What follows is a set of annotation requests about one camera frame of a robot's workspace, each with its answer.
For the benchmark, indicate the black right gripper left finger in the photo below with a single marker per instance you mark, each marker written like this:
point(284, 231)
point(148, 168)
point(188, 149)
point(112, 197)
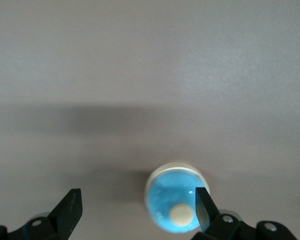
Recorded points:
point(65, 215)

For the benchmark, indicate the light blue call bell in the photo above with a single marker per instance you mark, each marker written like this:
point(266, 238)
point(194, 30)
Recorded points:
point(170, 195)

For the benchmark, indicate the brown table mat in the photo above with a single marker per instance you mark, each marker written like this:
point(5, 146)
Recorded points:
point(140, 75)

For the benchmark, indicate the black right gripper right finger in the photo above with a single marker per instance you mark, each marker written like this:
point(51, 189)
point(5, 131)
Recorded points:
point(210, 220)

